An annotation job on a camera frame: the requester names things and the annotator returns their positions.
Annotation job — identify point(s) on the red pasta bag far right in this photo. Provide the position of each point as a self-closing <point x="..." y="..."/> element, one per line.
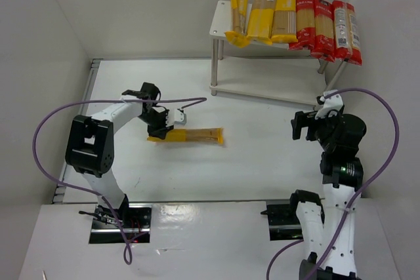
<point x="347" y="39"/>

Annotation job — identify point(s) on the yellow pasta bag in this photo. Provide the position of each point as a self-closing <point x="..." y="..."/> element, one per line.
<point x="260" y="22"/>
<point x="284" y="28"/>
<point x="237" y="34"/>

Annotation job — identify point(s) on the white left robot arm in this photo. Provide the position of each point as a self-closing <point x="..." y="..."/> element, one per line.
<point x="90" y="149"/>

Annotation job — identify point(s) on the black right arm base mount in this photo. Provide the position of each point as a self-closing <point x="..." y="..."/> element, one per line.
<point x="283" y="224"/>

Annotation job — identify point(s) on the red pasta bag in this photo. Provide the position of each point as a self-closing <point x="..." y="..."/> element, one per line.
<point x="347" y="39"/>
<point x="305" y="22"/>
<point x="324" y="31"/>

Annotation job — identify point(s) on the yellow pasta bag far left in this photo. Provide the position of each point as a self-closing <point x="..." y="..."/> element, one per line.
<point x="237" y="34"/>

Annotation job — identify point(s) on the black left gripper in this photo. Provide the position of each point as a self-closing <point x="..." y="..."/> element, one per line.
<point x="157" y="128"/>

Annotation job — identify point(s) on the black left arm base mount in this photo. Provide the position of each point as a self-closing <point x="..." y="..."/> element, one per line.
<point x="136" y="225"/>

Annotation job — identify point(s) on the red pasta bag middle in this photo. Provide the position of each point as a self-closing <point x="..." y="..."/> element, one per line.
<point x="324" y="31"/>

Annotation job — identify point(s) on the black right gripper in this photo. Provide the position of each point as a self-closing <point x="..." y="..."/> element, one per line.
<point x="296" y="126"/>

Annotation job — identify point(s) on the yellow Pastatime spaghetti bag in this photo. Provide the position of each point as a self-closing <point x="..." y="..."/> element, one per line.
<point x="212" y="136"/>

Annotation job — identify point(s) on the white two-tier shelf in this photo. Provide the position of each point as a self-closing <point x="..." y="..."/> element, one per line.
<point x="296" y="79"/>

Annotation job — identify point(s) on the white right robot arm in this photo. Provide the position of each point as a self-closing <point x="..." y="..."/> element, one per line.
<point x="328" y="222"/>

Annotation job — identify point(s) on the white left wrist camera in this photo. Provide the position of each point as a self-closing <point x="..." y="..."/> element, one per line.
<point x="175" y="117"/>

